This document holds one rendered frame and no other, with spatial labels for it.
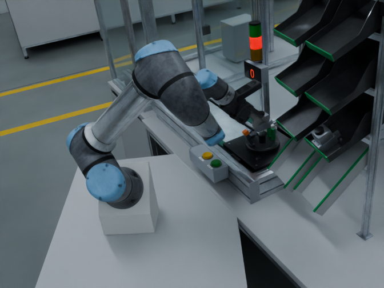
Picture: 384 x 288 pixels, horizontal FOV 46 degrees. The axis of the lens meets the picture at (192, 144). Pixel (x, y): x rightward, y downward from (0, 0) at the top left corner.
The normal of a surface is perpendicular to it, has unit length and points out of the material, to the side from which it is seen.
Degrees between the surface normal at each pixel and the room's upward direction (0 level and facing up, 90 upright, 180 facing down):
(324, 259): 0
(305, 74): 25
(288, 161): 45
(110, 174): 54
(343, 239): 0
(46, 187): 0
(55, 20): 90
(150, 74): 73
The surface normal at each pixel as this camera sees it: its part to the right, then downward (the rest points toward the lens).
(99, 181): -0.06, -0.07
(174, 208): -0.12, -0.84
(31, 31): 0.35, 0.46
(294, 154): -0.75, -0.41
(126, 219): -0.06, 0.54
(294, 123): -0.51, -0.66
